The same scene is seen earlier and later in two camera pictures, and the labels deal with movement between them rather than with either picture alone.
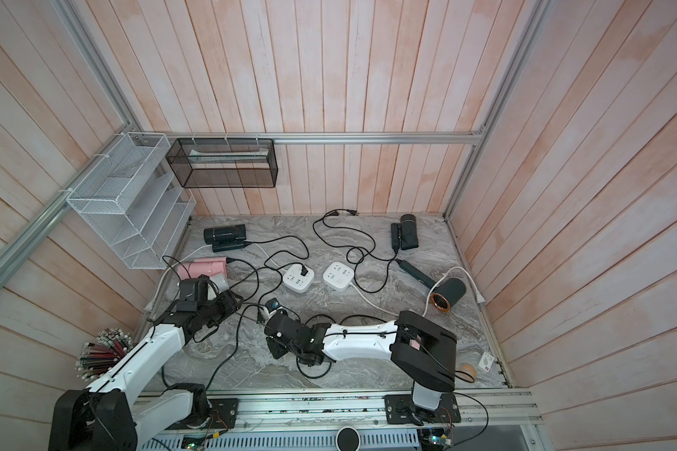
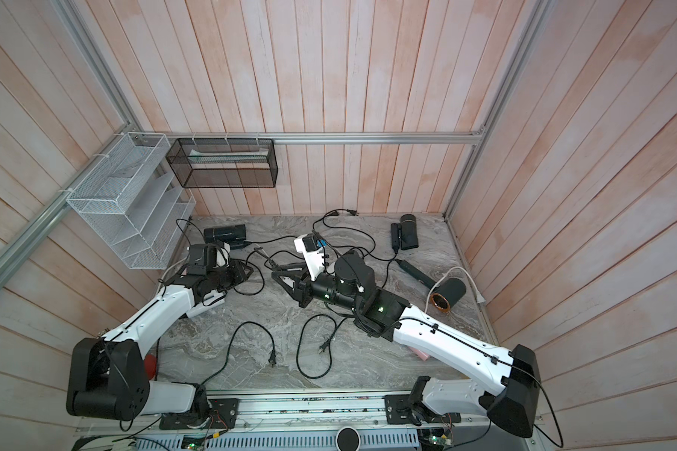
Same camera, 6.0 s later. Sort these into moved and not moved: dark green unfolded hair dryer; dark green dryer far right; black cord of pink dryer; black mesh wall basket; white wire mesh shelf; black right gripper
Moved: black cord of pink dryer; black right gripper
Not moved: white wire mesh shelf; dark green dryer far right; dark green unfolded hair dryer; black mesh wall basket
